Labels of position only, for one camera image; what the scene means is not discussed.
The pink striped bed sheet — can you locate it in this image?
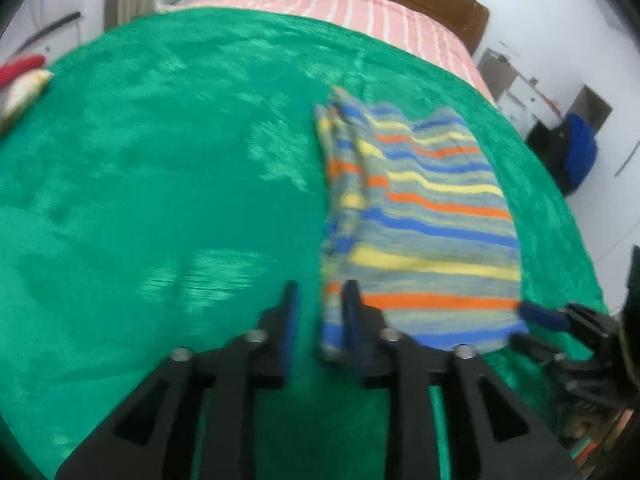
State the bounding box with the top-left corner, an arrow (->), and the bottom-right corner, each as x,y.
187,0 -> 496,103

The green floral blanket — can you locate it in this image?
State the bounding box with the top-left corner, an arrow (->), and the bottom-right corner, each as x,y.
0,6 -> 608,480

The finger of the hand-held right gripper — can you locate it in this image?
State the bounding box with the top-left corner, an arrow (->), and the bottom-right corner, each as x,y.
507,332 -> 568,366
517,301 -> 621,356

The striped pillow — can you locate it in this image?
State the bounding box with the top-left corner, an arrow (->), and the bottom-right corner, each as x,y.
0,69 -> 55,133

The white cabinet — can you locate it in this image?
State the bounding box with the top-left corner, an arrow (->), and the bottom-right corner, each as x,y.
477,47 -> 613,131

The striped knit sweater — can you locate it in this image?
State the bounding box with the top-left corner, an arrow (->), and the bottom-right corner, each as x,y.
314,85 -> 531,363

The red cloth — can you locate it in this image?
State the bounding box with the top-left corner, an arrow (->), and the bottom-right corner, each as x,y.
0,55 -> 47,88

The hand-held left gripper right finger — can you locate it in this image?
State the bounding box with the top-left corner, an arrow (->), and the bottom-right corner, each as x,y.
341,280 -> 583,480

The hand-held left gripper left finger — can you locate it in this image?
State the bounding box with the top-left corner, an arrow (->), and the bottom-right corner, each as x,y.
55,280 -> 301,480

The black rod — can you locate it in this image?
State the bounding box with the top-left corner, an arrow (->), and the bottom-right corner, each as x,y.
27,11 -> 82,45

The blue and black bag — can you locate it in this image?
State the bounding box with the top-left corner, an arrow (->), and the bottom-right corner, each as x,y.
527,112 -> 598,196

